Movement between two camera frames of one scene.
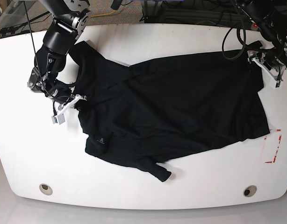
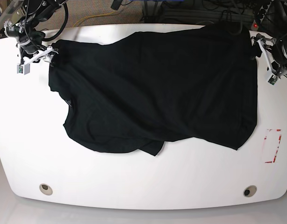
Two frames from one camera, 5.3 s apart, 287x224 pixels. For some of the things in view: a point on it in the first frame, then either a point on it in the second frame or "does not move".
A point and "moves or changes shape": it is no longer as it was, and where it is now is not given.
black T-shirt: [146, 114] moves or changes shape
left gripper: [61, 94] -> [46, 54]
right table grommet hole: [249, 191] does not move
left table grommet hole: [45, 189] does not move
